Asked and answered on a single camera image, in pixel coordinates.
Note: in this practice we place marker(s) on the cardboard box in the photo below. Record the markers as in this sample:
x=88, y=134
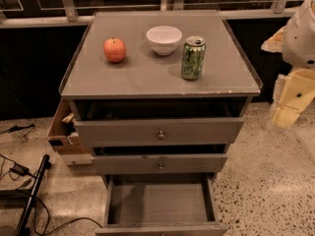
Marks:
x=64, y=139

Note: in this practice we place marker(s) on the black power adapter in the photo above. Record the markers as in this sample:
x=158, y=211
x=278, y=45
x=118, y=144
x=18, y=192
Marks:
x=21, y=170

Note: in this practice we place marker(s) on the metal window railing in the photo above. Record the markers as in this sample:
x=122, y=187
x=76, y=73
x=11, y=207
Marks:
x=38, y=13

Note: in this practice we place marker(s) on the grey bottom drawer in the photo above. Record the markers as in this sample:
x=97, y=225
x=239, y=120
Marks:
x=161, y=205

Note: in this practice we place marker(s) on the grey top drawer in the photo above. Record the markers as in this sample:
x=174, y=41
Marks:
x=158, y=132

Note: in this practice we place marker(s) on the red apple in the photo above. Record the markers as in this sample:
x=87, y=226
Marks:
x=114, y=50

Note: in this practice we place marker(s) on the black metal stand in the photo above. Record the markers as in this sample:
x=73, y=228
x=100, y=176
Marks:
x=26, y=198

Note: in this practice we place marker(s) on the white ceramic bowl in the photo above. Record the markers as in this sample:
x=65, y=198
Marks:
x=164, y=40

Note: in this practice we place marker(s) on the grey drawer cabinet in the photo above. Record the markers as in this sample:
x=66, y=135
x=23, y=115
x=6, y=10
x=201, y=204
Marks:
x=148, y=86

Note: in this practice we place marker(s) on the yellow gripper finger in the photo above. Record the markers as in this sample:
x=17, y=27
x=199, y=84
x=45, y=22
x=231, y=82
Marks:
x=292, y=94
x=274, y=44

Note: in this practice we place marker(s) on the grey drawer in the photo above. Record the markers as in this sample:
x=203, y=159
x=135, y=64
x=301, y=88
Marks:
x=158, y=132
x=161, y=205
x=159, y=163

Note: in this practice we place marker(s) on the grey middle drawer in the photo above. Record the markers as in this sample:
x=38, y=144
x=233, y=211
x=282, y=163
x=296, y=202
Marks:
x=159, y=163

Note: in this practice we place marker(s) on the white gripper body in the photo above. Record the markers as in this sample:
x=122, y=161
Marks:
x=299, y=39

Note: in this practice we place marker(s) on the green soda can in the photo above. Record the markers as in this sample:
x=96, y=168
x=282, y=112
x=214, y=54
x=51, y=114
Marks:
x=193, y=57

